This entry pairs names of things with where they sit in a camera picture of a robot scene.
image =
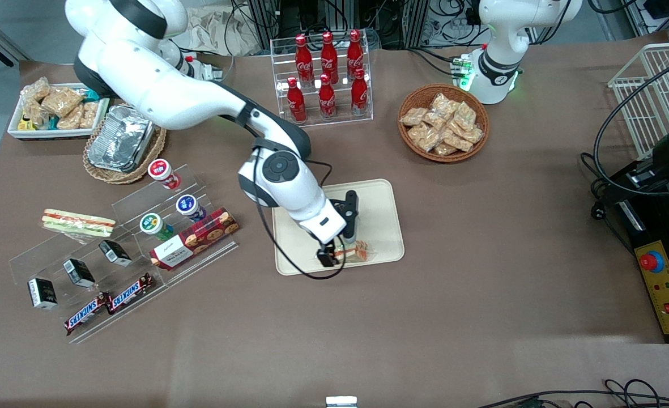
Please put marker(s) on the clear-wrapped peanut snack pack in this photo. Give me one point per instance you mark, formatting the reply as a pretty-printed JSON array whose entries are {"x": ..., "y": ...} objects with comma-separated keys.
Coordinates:
[
  {"x": 69, "y": 119},
  {"x": 37, "y": 89},
  {"x": 89, "y": 116},
  {"x": 61, "y": 101},
  {"x": 33, "y": 112}
]

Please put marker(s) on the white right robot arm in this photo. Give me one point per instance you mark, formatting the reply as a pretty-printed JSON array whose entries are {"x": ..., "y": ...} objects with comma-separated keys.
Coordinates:
[{"x": 158, "y": 90}]

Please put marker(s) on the triangle sandwich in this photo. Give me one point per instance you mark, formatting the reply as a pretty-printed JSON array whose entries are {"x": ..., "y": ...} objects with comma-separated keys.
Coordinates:
[{"x": 357, "y": 252}]

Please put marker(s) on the red emergency stop button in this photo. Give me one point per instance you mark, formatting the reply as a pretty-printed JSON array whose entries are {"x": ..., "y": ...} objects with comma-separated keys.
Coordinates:
[{"x": 650, "y": 260}]

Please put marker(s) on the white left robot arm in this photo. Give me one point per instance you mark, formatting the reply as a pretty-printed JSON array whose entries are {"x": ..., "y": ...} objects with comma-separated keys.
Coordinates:
[{"x": 501, "y": 62}]

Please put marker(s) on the black control box yellow panel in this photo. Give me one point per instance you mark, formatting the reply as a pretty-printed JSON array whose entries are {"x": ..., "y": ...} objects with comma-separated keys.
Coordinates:
[{"x": 665, "y": 294}]

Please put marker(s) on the clear-wrapped cracker pack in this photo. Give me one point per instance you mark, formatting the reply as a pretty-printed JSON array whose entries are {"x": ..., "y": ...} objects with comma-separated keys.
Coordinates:
[
  {"x": 457, "y": 140},
  {"x": 413, "y": 116},
  {"x": 434, "y": 120},
  {"x": 427, "y": 140},
  {"x": 445, "y": 149},
  {"x": 464, "y": 116},
  {"x": 444, "y": 105}
]

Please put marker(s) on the red-lid small cup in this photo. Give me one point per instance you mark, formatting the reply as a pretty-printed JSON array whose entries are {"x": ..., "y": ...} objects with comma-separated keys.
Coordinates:
[{"x": 161, "y": 171}]

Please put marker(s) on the oval wicker basket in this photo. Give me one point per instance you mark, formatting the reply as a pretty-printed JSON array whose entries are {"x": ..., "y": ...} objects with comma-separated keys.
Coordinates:
[{"x": 156, "y": 150}]

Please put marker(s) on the crumpled beige cloth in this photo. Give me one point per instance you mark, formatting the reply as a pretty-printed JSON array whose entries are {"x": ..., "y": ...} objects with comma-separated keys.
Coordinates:
[{"x": 209, "y": 31}]

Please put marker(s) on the red cookie box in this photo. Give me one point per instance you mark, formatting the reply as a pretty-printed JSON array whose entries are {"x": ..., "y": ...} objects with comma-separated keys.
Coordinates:
[{"x": 195, "y": 238}]

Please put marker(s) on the beige plastic tray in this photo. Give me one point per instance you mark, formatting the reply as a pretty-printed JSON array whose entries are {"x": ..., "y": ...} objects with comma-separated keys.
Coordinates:
[{"x": 379, "y": 226}]

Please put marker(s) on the clear acrylic stepped stand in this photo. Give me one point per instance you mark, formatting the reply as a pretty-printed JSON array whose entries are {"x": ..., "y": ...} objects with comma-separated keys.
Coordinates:
[{"x": 136, "y": 204}]

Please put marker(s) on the blue-lid small cup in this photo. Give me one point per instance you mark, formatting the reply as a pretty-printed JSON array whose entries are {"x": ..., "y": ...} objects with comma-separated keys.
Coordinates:
[{"x": 188, "y": 205}]

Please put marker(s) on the clear acrylic bottle rack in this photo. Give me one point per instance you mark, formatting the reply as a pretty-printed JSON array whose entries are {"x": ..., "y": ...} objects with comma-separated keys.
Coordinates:
[{"x": 323, "y": 123}]

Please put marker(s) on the red Coca-Cola bottle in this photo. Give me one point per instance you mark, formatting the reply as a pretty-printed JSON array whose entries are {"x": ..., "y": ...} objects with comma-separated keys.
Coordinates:
[
  {"x": 327, "y": 99},
  {"x": 328, "y": 55},
  {"x": 359, "y": 93},
  {"x": 295, "y": 102},
  {"x": 303, "y": 59},
  {"x": 354, "y": 54}
]

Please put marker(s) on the grey metal bar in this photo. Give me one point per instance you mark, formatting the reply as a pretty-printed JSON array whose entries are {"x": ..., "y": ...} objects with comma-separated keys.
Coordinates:
[{"x": 0, "y": 41}]

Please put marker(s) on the white rectangular bin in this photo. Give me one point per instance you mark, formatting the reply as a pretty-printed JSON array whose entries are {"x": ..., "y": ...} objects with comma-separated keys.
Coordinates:
[{"x": 56, "y": 134}]

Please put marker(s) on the long sandwich in clear wrap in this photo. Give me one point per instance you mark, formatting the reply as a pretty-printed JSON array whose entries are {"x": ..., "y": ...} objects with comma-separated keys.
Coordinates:
[{"x": 76, "y": 222}]

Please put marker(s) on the green-lid small cup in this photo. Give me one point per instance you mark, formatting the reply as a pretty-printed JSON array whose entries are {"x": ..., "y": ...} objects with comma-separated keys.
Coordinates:
[{"x": 152, "y": 223}]

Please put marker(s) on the round wicker basket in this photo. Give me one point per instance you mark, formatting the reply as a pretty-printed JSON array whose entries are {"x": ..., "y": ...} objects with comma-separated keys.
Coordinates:
[{"x": 419, "y": 97}]

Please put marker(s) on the aluminium foil container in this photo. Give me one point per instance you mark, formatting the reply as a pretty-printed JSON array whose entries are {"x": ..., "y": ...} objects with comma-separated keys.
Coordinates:
[{"x": 119, "y": 141}]

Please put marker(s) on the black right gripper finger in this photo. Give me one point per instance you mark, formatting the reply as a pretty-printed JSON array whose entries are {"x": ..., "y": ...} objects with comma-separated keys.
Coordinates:
[
  {"x": 350, "y": 242},
  {"x": 327, "y": 256}
]

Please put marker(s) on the small silver white block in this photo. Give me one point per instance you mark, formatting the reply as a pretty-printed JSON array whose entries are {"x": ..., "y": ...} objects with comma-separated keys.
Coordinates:
[{"x": 341, "y": 402}]

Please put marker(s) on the small black white box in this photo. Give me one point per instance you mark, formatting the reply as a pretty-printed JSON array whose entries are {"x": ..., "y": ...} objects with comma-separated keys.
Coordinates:
[
  {"x": 42, "y": 293},
  {"x": 114, "y": 253},
  {"x": 79, "y": 272}
]

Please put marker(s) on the Snickers bar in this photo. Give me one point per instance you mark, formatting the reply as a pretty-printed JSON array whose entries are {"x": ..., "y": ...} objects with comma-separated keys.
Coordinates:
[
  {"x": 130, "y": 293},
  {"x": 86, "y": 313}
]

